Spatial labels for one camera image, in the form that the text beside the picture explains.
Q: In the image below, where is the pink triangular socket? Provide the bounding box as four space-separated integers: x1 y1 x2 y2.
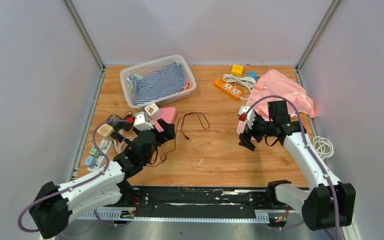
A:
154 107 178 132

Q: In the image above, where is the white tiger cube socket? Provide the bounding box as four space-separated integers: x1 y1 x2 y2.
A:
144 103 162 120

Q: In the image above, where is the pink USB charger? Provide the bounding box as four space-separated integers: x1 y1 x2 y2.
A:
255 82 267 91

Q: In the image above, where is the orange USB power strip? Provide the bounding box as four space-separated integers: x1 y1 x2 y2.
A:
214 78 242 101

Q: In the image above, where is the yellow cube socket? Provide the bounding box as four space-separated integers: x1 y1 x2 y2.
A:
230 64 244 77

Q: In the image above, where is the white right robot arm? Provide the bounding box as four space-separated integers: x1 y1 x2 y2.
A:
238 100 356 231

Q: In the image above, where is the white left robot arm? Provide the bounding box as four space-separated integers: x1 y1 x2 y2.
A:
26 119 176 239

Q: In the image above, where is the dark green cube socket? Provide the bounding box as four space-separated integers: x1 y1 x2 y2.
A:
107 113 123 128

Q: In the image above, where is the beige cube socket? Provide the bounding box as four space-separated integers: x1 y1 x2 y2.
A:
96 123 115 142

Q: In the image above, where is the green plug adapter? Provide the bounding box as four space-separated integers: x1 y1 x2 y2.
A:
89 147 100 159

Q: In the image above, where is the light blue plug adapter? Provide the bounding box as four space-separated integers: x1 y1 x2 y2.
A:
84 155 97 168

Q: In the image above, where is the pink cloth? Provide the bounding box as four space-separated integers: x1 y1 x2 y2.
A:
246 69 319 120

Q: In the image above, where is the blue striped cloth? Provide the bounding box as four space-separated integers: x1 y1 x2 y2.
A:
127 61 188 105

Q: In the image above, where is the white power strip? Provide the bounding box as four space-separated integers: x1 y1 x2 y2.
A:
86 139 113 172

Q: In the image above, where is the white plastic basket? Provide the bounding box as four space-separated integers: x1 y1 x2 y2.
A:
119 54 197 109

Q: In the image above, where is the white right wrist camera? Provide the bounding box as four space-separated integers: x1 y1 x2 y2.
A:
238 105 256 129

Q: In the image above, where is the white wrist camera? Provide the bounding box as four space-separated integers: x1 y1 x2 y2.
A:
238 105 256 129
133 111 154 131

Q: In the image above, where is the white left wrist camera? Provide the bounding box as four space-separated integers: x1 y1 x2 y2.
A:
133 111 154 131

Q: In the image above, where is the white coiled power cord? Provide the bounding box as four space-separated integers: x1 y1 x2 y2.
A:
222 73 257 102

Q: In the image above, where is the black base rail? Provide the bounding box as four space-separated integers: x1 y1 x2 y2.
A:
110 186 294 221

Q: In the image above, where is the white cord near yellow socket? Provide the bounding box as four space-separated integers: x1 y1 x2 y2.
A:
312 135 335 160

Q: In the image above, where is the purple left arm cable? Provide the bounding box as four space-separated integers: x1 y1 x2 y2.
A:
17 116 135 233

